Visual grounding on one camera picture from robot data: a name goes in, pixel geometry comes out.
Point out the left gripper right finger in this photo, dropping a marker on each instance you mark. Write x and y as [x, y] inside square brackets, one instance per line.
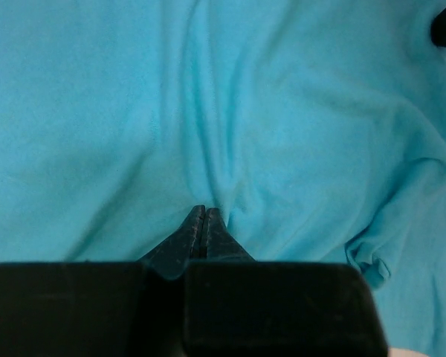
[235, 305]

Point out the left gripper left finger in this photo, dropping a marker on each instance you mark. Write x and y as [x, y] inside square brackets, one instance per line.
[89, 308]

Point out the teal t shirt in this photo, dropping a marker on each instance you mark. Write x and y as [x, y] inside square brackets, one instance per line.
[317, 127]

